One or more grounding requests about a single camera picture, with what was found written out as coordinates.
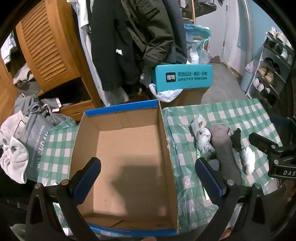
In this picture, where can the black sock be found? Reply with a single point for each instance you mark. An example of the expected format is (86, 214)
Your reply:
(236, 140)

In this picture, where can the brown-grey sock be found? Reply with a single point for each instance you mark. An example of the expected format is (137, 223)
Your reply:
(224, 153)

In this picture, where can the dark blue coat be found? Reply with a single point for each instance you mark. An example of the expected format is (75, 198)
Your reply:
(179, 34)

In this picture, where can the wooden louvered cabinet door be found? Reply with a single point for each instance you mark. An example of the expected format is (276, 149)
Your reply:
(44, 41)

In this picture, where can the white plastic bag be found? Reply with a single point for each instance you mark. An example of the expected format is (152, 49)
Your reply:
(165, 95)

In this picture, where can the black coat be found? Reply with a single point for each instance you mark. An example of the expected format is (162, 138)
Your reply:
(111, 46)

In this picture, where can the olive green jacket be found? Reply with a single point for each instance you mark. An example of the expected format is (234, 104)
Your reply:
(155, 30)

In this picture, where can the wooden shelf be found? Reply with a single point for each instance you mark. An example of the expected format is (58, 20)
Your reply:
(188, 11)

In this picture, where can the plain white sock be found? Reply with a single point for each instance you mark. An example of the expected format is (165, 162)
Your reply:
(248, 160)

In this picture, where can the wooden wardrobe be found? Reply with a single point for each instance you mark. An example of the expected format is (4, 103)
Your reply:
(8, 97)

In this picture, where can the white patterned sock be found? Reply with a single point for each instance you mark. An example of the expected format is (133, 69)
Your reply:
(203, 139)

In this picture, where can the white metal shoe rack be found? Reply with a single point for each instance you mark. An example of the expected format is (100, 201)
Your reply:
(260, 62)

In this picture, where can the white hanging shirt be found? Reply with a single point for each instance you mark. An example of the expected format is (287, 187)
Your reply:
(87, 46)

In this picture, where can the group of shoes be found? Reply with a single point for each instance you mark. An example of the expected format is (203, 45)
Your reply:
(268, 74)

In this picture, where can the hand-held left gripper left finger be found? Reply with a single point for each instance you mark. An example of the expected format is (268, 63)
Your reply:
(86, 183)

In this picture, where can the blue plastic bag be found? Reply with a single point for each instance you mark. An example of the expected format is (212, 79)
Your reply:
(195, 39)

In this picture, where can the white door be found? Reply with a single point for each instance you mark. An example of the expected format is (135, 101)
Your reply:
(233, 34)

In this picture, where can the pale pink towel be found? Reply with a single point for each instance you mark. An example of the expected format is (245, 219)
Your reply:
(11, 150)

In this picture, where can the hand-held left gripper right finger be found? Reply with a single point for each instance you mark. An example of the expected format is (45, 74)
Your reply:
(208, 179)

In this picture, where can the clothes inside wardrobe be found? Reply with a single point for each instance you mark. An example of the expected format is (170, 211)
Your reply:
(23, 74)

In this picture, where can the green white checked tablecloth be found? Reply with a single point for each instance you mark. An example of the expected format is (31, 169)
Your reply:
(242, 111)

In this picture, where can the teal flap cardboard box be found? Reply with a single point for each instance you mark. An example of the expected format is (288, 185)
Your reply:
(185, 77)

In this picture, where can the grey printed shirt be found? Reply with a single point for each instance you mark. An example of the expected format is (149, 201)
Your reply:
(37, 136)

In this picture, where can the light blue trash bin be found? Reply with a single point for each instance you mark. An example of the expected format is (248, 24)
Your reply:
(246, 81)

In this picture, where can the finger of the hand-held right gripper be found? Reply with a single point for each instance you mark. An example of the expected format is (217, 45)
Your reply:
(284, 121)
(261, 140)

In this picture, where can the blue-sided cardboard box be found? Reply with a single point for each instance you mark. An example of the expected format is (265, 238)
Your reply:
(129, 162)

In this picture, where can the grey hoodie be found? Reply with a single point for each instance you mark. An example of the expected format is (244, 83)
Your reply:
(37, 104)

